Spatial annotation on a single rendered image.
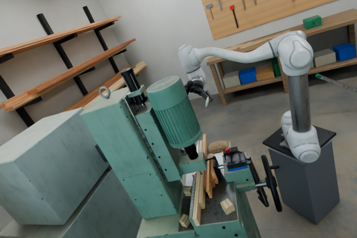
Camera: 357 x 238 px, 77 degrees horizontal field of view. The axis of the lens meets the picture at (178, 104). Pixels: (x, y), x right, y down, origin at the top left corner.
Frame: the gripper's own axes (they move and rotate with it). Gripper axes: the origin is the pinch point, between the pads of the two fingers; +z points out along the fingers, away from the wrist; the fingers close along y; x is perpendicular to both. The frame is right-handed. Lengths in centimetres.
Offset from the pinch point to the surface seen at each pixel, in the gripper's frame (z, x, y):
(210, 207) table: 33, -36, -22
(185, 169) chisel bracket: 17.7, -32.3, -6.5
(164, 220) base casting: 27, -62, -5
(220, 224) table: 41, -34, -26
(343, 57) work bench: -247, 25, -203
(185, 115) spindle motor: 19.7, 0.4, 3.1
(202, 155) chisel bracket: 14.5, -22.7, -12.5
